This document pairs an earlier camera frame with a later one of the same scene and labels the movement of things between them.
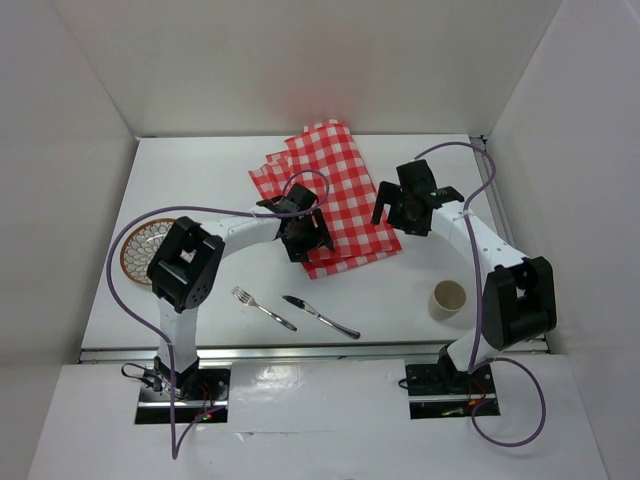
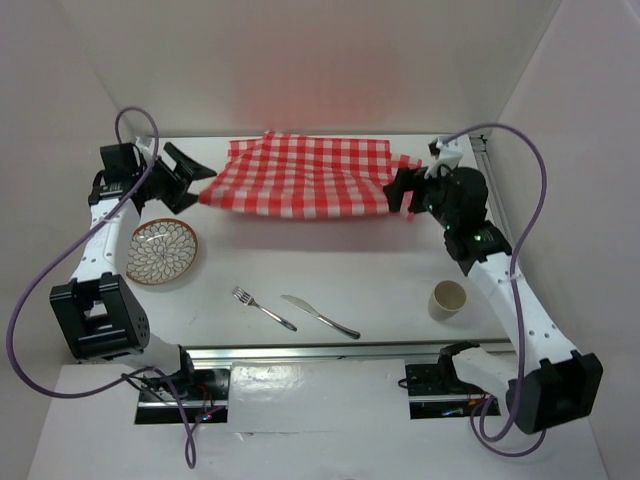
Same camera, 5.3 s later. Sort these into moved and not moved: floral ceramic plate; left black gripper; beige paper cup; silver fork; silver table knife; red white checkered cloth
Moved: left black gripper; red white checkered cloth
Not moved: silver table knife; beige paper cup; silver fork; floral ceramic plate
